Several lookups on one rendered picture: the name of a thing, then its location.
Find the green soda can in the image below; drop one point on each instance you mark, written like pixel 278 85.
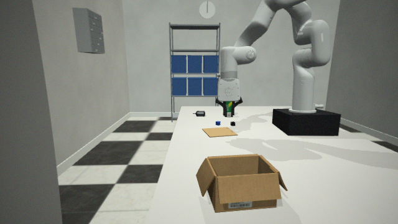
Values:
pixel 228 106

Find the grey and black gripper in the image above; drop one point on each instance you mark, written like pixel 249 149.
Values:
pixel 229 90

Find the tan square mat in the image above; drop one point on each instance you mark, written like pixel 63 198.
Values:
pixel 219 132

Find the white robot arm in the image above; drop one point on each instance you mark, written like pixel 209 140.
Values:
pixel 316 33

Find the open brown cardboard box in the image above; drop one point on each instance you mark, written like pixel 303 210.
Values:
pixel 242 179

